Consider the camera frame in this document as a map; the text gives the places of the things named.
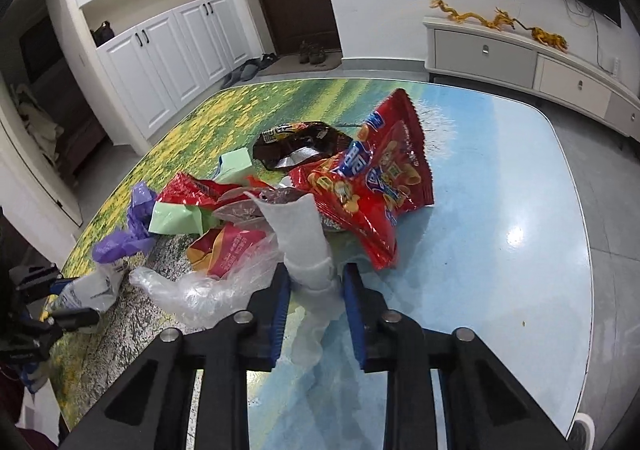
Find purple plastic bag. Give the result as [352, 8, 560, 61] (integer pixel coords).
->
[92, 181, 156, 265]

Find light green paper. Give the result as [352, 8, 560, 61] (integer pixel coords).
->
[149, 147, 254, 235]

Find brown door mat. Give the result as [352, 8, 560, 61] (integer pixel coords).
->
[258, 50, 343, 76]

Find clear plastic bag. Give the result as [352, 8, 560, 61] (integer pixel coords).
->
[129, 233, 283, 329]

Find dark brown snack wrapper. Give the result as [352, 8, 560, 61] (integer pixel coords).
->
[252, 121, 352, 171]

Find pair of brown shoes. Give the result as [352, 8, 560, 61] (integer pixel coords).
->
[298, 41, 326, 65]

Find white shoe cabinet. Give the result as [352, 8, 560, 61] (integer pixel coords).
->
[65, 0, 264, 151]

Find landscape print table mat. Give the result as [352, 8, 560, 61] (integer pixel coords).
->
[49, 77, 595, 450]

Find red yellow snack packet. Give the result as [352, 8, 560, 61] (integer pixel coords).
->
[186, 223, 267, 280]

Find crumpled red wrapper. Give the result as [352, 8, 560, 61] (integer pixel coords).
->
[156, 173, 272, 210]

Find grey slippers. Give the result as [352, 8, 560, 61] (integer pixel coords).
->
[221, 53, 279, 89]

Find large red snack bag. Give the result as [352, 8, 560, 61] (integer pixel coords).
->
[290, 89, 435, 269]

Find golden dragon ornament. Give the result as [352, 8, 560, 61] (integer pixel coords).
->
[430, 0, 568, 53]

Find white printed plastic bag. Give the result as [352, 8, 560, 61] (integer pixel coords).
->
[40, 259, 130, 320]

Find white TV cabinet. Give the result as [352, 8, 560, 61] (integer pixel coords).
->
[423, 17, 639, 140]

